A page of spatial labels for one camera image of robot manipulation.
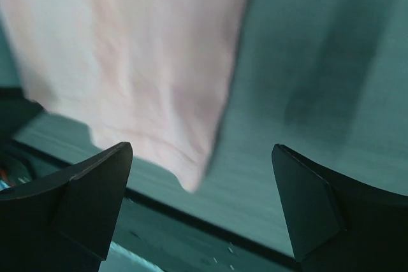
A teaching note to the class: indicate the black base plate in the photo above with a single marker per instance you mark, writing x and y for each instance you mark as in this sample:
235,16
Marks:
185,242

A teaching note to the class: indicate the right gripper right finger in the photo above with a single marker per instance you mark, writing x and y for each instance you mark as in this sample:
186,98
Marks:
336,223

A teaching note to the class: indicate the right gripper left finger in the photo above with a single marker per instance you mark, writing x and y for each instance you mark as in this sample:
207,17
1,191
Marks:
65,221

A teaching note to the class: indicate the salmon pink t shirt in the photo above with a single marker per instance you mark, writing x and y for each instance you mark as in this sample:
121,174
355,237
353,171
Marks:
154,73

